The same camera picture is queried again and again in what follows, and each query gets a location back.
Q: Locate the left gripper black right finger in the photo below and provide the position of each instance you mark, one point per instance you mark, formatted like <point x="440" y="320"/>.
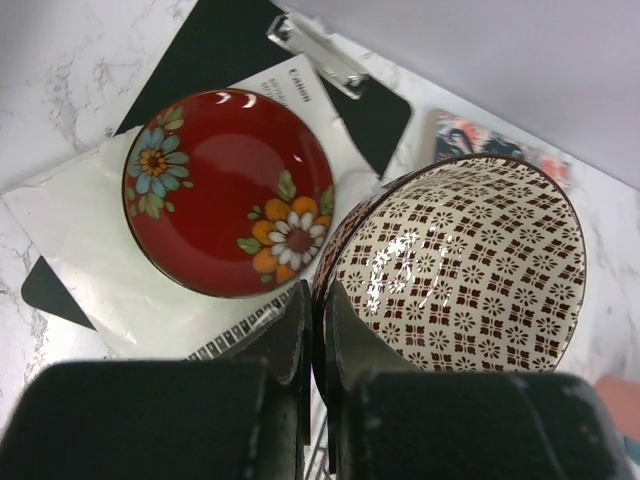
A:
<point x="351" y="347"/>

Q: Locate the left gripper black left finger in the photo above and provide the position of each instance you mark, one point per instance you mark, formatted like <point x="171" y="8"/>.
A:
<point x="284" y="343"/>

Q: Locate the patterned ceramic bowl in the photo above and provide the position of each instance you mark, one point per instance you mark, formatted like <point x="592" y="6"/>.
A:
<point x="476" y="263"/>

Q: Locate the dark brown plate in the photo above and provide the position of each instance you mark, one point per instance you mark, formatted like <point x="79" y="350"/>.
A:
<point x="228" y="193"/>

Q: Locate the pink plastic cup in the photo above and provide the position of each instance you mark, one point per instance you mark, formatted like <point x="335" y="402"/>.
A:
<point x="621" y="398"/>

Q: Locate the grey wire dish rack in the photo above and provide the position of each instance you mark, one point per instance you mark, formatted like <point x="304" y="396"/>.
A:
<point x="316" y="455"/>

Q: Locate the striped grey cloth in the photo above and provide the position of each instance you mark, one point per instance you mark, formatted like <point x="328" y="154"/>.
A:
<point x="241" y="330"/>

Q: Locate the floral cover book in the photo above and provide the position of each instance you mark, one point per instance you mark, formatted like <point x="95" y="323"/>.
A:
<point x="448" y="135"/>

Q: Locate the black clipboard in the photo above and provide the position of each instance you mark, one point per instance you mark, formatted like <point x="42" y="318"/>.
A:
<point x="225" y="42"/>

